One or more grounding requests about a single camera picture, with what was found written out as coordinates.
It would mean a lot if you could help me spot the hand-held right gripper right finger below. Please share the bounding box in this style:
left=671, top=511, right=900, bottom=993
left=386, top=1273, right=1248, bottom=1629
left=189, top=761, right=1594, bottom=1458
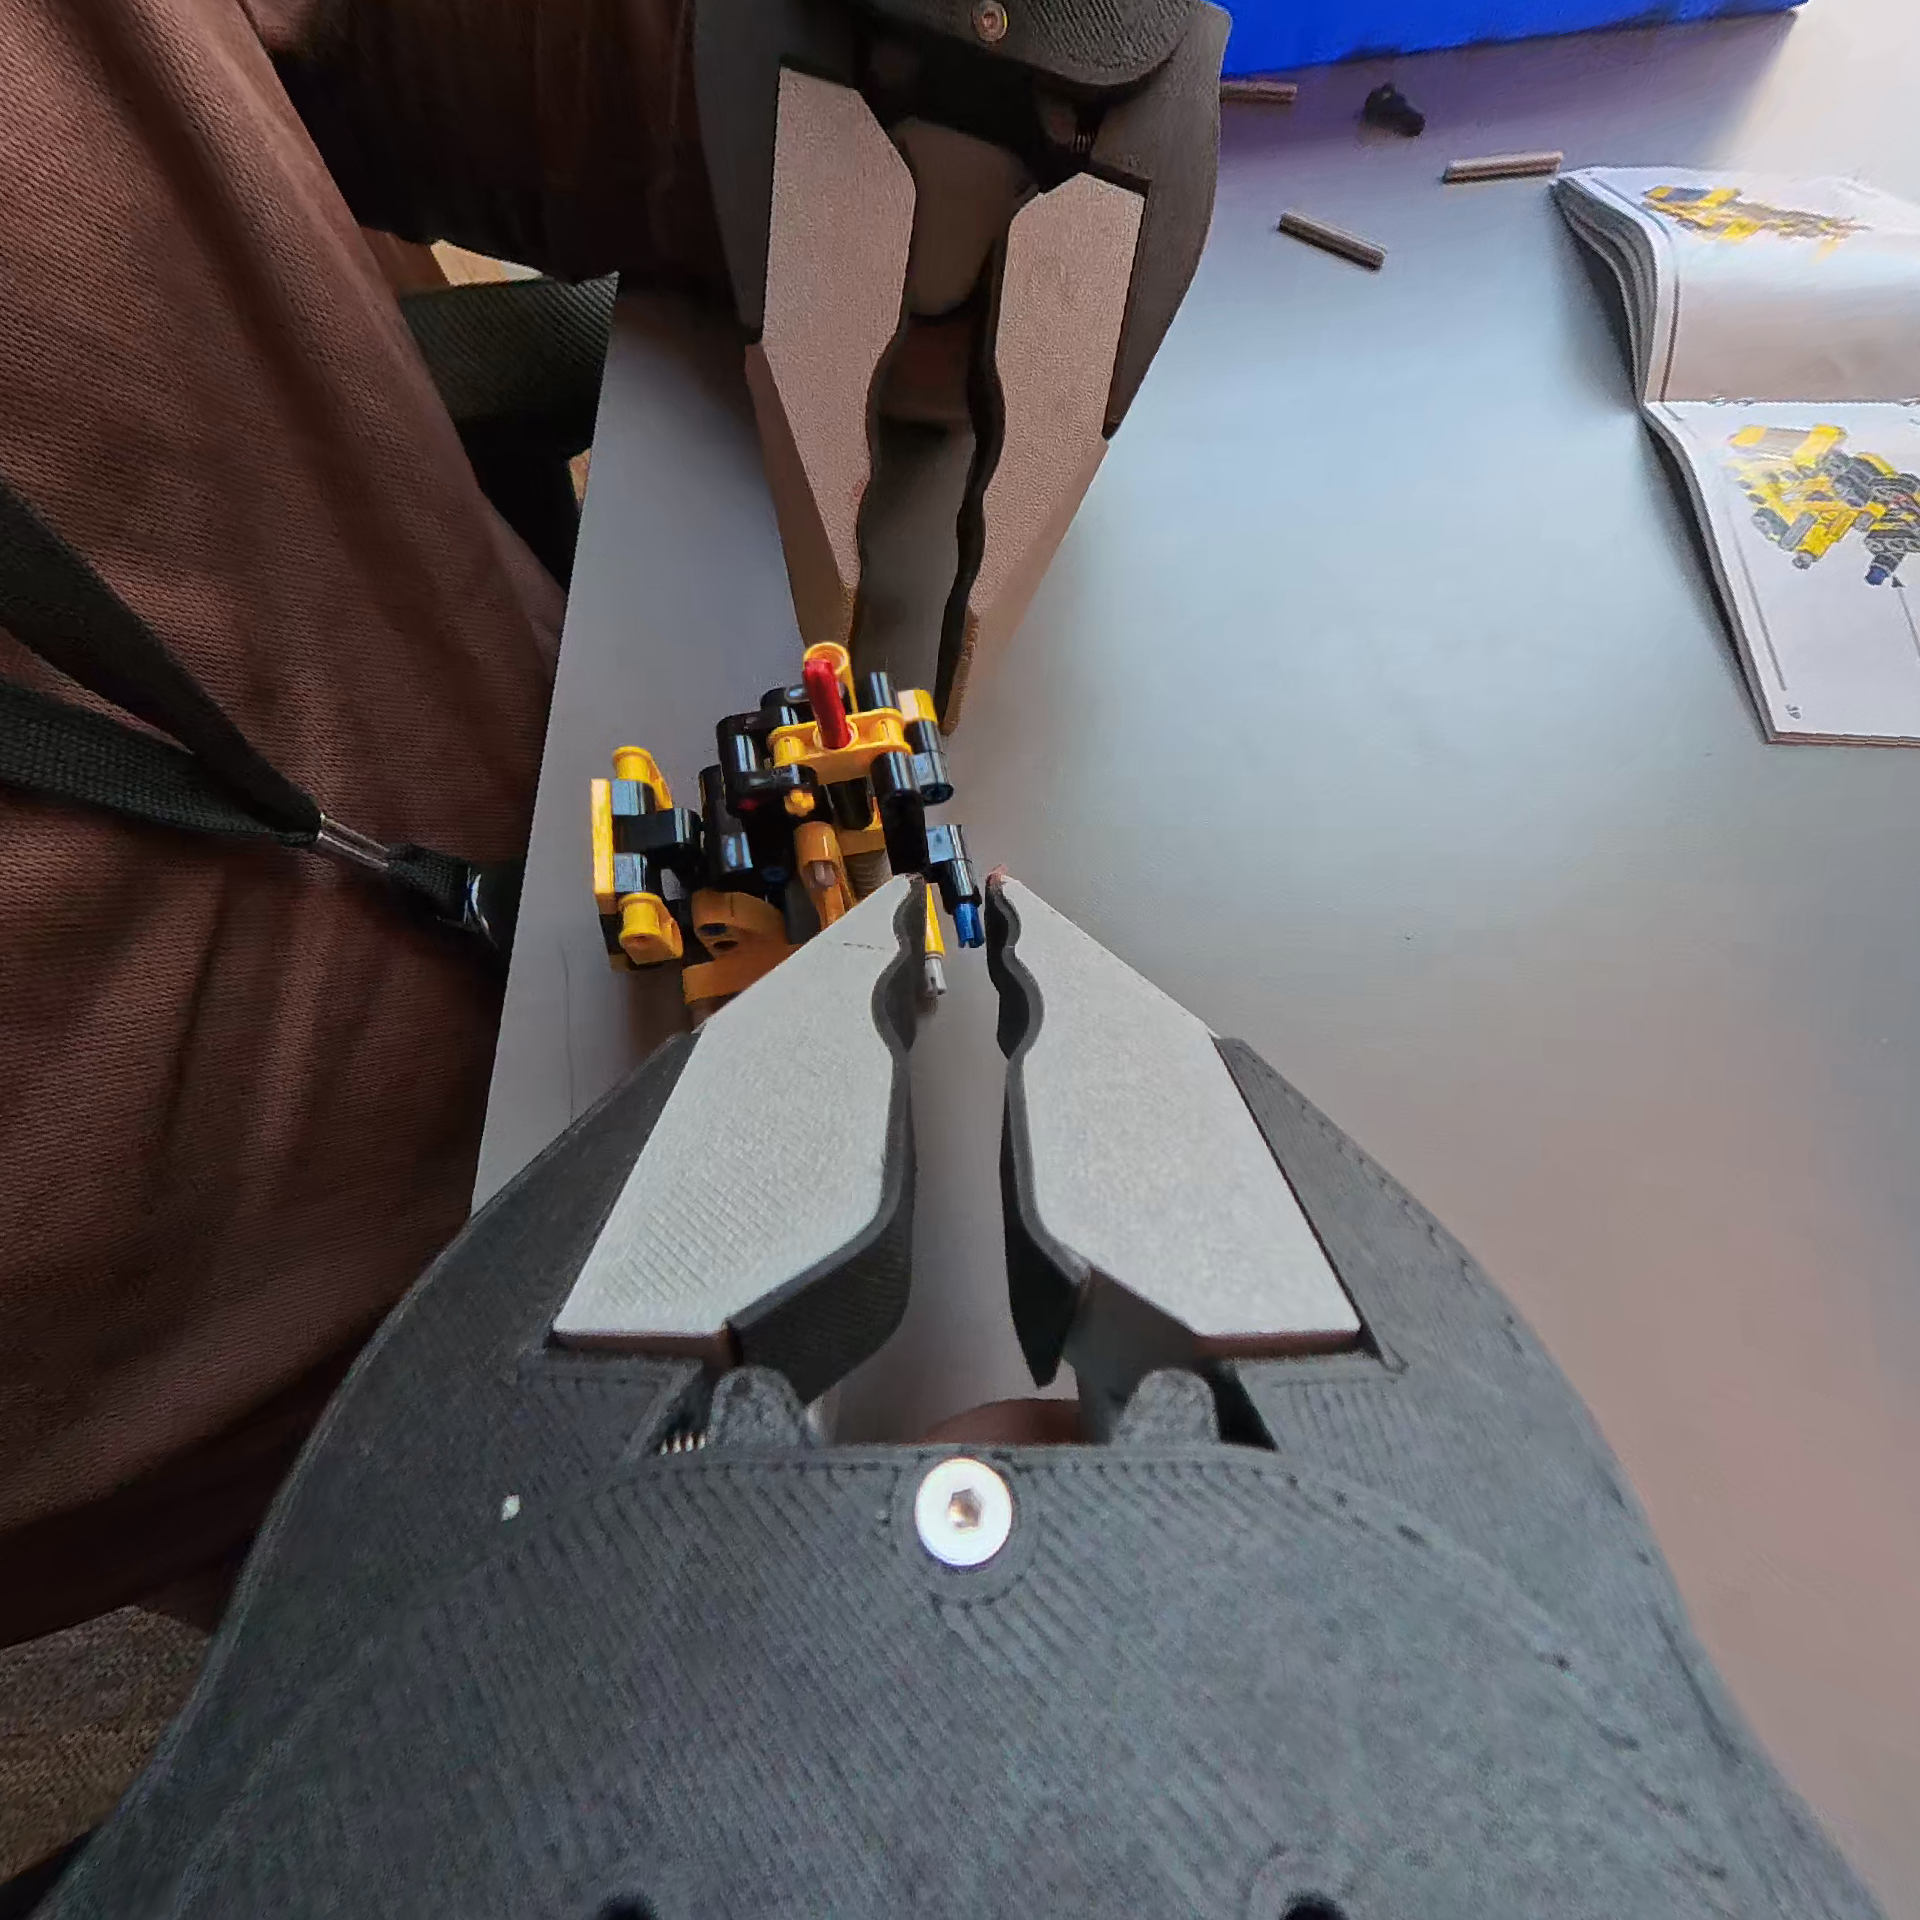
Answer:
left=983, top=873, right=1365, bottom=1389

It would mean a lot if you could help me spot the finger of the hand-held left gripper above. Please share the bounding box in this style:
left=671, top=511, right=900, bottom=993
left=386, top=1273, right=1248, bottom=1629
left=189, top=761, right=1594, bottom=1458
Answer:
left=743, top=66, right=922, bottom=706
left=933, top=168, right=1149, bottom=735

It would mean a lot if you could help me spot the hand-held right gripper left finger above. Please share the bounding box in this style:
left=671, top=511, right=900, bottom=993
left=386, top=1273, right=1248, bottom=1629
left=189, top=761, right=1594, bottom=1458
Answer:
left=552, top=870, right=922, bottom=1402

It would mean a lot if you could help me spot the yellow lego bulldozer model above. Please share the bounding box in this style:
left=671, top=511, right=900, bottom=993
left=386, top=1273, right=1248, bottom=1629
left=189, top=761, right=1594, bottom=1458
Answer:
left=588, top=641, right=999, bottom=1027

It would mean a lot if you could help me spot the lego instruction booklet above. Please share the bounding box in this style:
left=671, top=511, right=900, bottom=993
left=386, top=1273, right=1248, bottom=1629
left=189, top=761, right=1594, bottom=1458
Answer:
left=1553, top=163, right=1920, bottom=746

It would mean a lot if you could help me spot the person's left hand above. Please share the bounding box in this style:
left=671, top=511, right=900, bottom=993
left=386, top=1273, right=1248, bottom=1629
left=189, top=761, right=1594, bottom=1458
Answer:
left=879, top=305, right=999, bottom=435

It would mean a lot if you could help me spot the blue plastic bin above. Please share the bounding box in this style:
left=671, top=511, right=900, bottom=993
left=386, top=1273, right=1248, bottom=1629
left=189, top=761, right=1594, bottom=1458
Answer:
left=1224, top=0, right=1802, bottom=78

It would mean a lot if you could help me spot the person in brown shirt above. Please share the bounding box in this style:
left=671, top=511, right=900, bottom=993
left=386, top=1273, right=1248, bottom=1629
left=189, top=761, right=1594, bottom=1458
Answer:
left=0, top=0, right=617, bottom=1653

